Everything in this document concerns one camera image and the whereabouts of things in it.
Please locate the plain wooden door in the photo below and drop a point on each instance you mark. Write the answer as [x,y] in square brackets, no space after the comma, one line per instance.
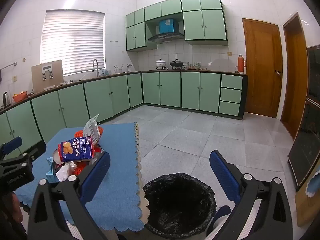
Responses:
[295,80]

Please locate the green lower kitchen cabinets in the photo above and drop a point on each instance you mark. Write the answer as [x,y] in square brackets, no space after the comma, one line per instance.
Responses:
[170,88]

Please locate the white window blind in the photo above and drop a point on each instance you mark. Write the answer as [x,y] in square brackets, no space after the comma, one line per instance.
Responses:
[72,42]

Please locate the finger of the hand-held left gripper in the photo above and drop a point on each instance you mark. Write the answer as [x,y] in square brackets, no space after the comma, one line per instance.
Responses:
[11,145]
[37,150]

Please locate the green kitchen cabinets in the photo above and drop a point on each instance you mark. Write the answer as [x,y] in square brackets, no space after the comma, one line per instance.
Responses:
[205,22]
[170,88]

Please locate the glass jar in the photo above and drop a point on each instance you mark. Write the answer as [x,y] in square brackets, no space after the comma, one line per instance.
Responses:
[197,65]

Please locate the steel kitchen faucet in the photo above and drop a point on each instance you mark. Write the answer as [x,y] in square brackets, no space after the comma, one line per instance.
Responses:
[96,66]

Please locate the black-lined trash bin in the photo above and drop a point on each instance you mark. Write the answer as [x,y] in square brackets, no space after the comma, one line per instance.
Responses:
[178,205]

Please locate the blue snack packet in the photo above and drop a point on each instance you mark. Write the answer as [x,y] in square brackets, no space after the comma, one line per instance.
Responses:
[76,148]

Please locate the beige scalloped table cloth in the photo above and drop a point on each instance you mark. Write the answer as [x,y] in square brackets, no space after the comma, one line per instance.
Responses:
[145,205]

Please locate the red plastic wrapper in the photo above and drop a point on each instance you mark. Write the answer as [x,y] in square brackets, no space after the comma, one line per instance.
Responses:
[81,167]

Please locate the clear plastic bag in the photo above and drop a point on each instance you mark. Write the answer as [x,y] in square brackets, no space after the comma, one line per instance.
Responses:
[91,127]

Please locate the blue scalloped table cloth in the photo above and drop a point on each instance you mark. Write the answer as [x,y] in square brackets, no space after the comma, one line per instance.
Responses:
[117,155]

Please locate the utensil holder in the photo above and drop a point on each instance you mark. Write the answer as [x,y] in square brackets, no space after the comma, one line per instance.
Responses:
[118,69]

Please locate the steel electric kettle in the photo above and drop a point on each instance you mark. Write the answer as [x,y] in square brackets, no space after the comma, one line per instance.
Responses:
[6,99]

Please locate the green upper kitchen cabinets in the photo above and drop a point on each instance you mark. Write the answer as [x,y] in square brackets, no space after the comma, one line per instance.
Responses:
[205,22]

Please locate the black range hood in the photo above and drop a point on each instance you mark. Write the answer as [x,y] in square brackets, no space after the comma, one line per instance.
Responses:
[165,37]

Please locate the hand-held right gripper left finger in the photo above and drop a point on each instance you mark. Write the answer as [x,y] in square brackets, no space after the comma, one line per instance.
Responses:
[97,175]

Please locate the orange thermos flask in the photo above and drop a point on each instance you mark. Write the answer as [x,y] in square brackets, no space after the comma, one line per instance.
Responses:
[241,65]

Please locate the steel towel rail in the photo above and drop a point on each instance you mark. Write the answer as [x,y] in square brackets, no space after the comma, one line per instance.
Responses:
[10,65]

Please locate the white tissue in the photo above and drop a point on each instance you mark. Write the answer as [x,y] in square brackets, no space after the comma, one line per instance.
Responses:
[65,171]

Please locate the orange foam net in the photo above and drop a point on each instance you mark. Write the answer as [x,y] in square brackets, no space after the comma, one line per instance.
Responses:
[79,133]

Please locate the blue box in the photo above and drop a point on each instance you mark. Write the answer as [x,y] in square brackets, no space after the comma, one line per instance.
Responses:
[168,25]

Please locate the brown cardboard box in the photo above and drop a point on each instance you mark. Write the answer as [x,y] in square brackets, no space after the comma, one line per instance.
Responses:
[47,77]

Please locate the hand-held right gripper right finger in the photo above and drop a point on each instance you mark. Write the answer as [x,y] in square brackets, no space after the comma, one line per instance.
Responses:
[225,175]

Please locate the light blue cloth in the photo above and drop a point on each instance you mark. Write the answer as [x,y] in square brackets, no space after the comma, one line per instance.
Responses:
[313,183]

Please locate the white lidded pot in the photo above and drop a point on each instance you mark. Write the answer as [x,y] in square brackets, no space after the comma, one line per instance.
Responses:
[160,64]

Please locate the dark glass cabinet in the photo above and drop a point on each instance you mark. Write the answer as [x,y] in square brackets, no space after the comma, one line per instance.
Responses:
[306,130]

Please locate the orange plastic basin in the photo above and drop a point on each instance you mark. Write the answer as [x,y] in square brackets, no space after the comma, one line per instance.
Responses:
[20,97]

